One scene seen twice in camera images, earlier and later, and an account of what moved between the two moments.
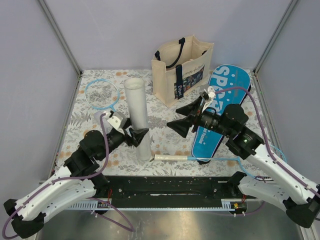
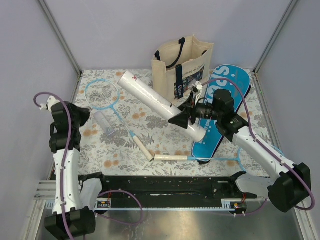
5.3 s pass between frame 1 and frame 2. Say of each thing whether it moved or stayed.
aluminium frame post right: stayed
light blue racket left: stayed
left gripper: moved
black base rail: stayed
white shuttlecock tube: moved
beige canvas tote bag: stayed
